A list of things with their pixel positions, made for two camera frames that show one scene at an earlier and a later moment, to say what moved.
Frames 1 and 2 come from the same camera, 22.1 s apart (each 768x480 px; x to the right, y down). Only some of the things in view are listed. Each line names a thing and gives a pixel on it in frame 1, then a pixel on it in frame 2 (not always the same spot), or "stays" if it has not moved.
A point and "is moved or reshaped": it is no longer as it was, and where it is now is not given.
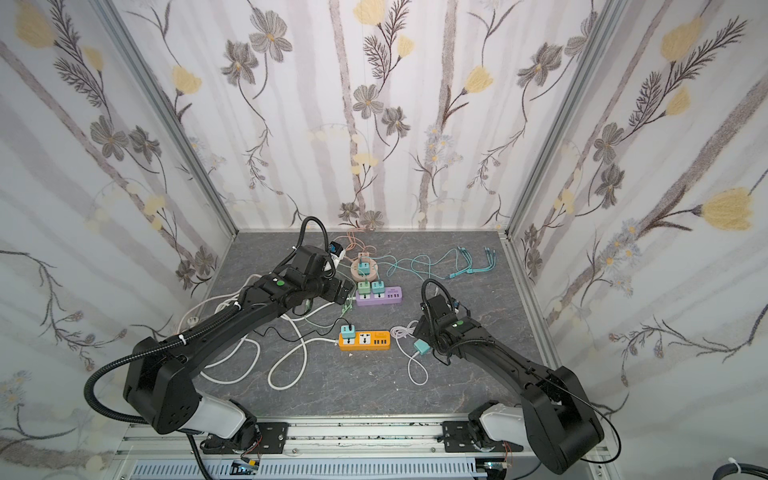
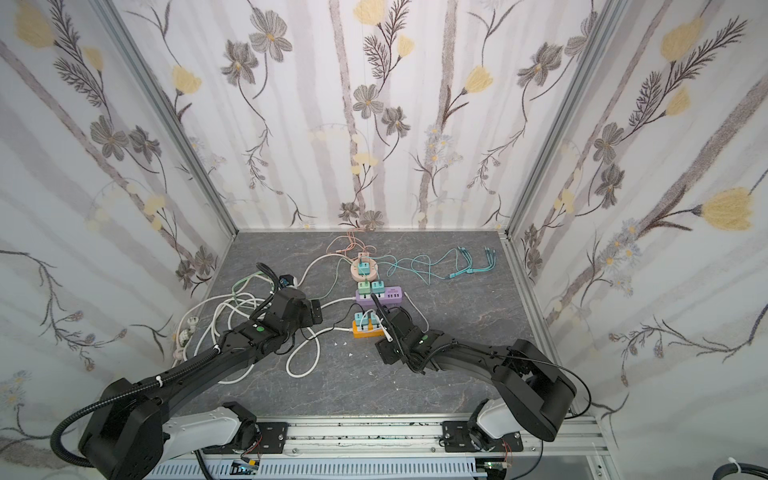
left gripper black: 343,291 → 306,310
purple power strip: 392,295 stays
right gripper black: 425,327 → 390,327
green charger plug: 364,287 stays
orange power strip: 366,340 is moved or reshaped
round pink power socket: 364,257 stays
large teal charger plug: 348,333 → 358,316
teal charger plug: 378,287 stays
